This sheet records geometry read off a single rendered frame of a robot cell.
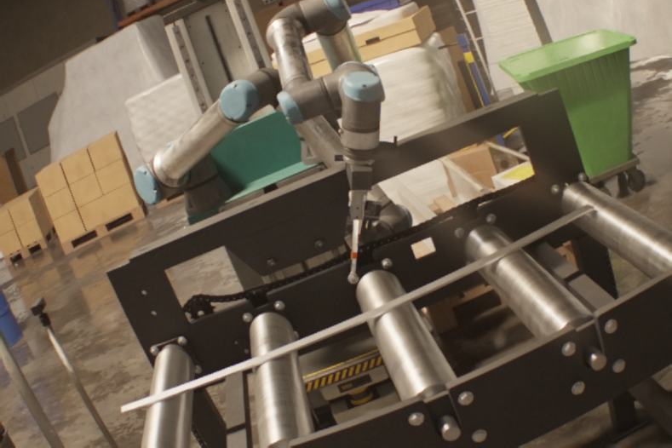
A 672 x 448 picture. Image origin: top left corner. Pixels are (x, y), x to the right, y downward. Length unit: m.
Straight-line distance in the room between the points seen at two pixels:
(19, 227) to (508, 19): 8.02
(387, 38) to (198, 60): 2.28
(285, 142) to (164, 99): 7.00
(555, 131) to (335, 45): 0.83
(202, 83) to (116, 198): 7.06
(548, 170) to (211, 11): 1.58
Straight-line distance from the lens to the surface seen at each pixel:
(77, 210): 10.54
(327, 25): 2.81
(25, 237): 12.10
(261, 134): 3.46
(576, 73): 4.68
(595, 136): 4.85
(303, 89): 2.29
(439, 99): 5.63
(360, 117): 2.18
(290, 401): 1.82
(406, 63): 5.56
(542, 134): 2.47
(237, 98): 2.76
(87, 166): 10.45
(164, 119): 10.42
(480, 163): 5.03
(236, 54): 3.52
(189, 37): 3.48
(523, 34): 5.90
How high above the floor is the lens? 1.62
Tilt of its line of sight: 13 degrees down
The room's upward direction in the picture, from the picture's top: 22 degrees counter-clockwise
